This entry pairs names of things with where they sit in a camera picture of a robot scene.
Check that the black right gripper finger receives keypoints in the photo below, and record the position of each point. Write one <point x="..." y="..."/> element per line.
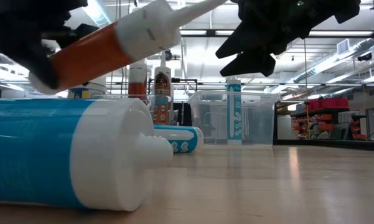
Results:
<point x="236" y="45"/>
<point x="252" y="65"/>

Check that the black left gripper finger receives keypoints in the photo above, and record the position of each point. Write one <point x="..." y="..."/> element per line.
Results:
<point x="34" y="56"/>
<point x="74" y="34"/>

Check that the blue silicone sealant tube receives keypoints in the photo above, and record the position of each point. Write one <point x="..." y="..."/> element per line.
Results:
<point x="191" y="140"/>
<point x="34" y="149"/>
<point x="234" y="109"/>

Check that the white-lidded wipes canister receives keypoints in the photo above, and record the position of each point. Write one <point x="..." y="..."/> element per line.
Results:
<point x="95" y="88"/>

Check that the brown-label caulk tube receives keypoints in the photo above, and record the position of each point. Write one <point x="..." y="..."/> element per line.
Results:
<point x="161" y="87"/>

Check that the thin hanging pole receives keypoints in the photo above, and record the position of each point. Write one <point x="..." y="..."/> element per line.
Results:
<point x="305" y="77"/>

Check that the large clear plastic bin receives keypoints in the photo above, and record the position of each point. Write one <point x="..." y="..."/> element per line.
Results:
<point x="261" y="124"/>

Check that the shelf with red bins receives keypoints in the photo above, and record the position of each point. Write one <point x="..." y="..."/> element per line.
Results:
<point x="326" y="103"/>

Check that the black ceiling device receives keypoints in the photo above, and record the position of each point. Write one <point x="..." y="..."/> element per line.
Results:
<point x="364" y="57"/>

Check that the black overhead frame beam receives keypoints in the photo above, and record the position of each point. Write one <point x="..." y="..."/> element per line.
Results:
<point x="330" y="33"/>

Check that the silver ventilation duct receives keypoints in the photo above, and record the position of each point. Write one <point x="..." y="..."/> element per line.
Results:
<point x="342" y="46"/>

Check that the black table frame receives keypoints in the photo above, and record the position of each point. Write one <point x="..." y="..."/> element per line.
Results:
<point x="330" y="144"/>

